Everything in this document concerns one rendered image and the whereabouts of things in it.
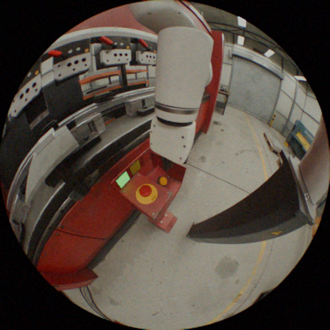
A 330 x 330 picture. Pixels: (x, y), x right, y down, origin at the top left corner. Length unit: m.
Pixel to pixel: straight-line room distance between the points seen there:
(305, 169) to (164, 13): 0.38
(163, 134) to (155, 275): 1.15
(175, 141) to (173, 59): 0.14
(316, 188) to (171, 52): 0.33
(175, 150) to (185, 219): 0.95
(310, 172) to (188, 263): 1.09
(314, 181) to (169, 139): 0.33
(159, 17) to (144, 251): 1.28
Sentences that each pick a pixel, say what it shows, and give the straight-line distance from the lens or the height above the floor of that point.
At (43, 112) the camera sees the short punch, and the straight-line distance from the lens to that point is 0.48.
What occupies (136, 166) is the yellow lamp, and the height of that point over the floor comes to 0.81.
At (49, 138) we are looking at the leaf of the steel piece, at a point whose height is 1.01.
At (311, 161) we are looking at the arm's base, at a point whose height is 1.05.
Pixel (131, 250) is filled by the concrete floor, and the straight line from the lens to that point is 1.14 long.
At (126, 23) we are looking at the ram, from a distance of 0.67.
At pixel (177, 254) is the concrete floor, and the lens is 1.10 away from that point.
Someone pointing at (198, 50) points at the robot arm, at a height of 1.12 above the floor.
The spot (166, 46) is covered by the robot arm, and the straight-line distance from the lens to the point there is 0.16.
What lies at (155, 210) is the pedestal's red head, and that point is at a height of 0.78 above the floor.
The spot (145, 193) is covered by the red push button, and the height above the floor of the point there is 0.81.
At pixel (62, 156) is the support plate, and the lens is 0.21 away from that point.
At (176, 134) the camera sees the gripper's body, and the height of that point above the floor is 0.98.
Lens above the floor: 1.07
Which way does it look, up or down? 49 degrees down
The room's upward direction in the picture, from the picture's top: straight up
